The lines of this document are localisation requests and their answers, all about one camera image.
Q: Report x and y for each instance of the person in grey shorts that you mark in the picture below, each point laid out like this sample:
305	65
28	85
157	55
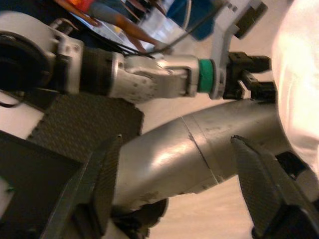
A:
119	22

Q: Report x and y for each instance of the cartoon print white duvet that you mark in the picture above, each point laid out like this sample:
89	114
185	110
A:
299	74

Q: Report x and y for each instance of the silver robot right leg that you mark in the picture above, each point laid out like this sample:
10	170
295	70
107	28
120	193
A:
187	154

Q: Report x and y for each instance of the blue plastic container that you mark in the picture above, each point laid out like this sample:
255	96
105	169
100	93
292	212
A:
199	25

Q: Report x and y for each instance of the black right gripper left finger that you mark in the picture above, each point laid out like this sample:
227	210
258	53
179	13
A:
87	199

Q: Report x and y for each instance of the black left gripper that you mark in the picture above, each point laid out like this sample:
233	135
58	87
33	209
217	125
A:
233	74

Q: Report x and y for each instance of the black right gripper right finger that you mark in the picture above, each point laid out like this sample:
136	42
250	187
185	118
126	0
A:
271	194

